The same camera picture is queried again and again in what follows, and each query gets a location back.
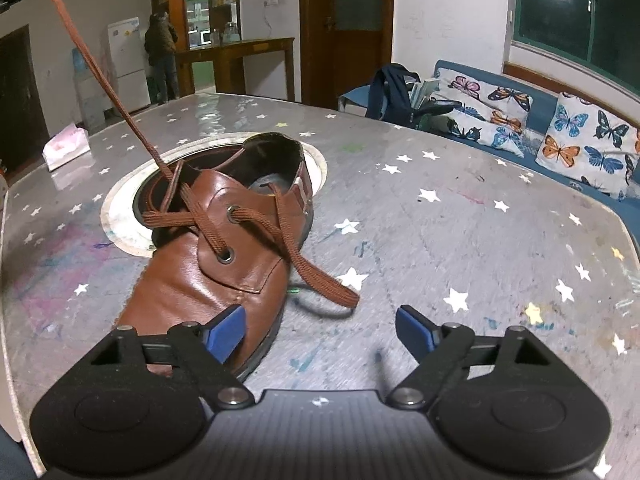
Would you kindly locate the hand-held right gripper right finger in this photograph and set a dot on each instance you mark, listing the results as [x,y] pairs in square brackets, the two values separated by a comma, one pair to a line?
[412,332]

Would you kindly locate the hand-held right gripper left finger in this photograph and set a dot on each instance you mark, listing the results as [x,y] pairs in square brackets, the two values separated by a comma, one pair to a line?
[227,332]

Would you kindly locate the brown leather shoe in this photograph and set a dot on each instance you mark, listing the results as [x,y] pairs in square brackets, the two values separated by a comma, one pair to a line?
[190,280]

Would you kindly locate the brown shoelace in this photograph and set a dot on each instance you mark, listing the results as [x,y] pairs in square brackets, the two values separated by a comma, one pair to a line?
[90,60]

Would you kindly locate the grey star print tablecloth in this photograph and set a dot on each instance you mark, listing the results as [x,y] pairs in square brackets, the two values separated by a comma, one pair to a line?
[450,240]

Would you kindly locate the white refrigerator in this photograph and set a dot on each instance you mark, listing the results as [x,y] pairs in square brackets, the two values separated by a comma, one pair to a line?
[127,70]

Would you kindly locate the dark wooden door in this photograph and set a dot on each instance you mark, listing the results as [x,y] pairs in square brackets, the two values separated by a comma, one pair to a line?
[20,110]

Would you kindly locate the water dispenser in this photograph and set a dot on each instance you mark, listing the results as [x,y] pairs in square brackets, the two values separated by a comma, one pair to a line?
[92,100]

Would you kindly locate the wooden shelf cabinet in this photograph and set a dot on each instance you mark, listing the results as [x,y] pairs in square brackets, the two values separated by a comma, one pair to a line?
[175,0]

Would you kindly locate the round built-in induction cooktop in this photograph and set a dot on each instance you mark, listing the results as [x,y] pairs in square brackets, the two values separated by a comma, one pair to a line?
[120,220]

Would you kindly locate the pink tissue packet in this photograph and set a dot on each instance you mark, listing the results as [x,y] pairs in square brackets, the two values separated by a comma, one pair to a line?
[65,147]

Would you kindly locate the white microwave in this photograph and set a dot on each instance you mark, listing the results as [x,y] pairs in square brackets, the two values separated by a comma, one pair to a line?
[205,37]

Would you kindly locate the glass jar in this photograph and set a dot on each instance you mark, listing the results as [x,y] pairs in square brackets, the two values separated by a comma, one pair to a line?
[231,33]

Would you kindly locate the wooden bar counter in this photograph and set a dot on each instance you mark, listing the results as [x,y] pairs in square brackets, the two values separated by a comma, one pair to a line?
[240,46]

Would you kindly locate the wide butterfly print pillow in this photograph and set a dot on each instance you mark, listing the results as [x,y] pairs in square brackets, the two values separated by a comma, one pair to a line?
[480,110]

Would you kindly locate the dark blue backpack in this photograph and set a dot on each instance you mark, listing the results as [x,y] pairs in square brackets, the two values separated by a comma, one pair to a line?
[387,95]

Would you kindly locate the stack of books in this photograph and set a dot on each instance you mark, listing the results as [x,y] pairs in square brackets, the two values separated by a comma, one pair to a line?
[425,92]

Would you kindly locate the square butterfly print pillow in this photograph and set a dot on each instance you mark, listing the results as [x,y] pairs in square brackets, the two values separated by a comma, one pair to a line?
[585,145]

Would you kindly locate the blue sofa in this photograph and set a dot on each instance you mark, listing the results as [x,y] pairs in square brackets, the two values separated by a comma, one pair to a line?
[542,105]

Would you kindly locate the brown wooden door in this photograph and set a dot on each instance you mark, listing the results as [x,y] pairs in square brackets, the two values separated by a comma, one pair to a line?
[345,75]

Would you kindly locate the green framed window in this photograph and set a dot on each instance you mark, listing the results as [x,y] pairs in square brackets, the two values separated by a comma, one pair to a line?
[600,25]

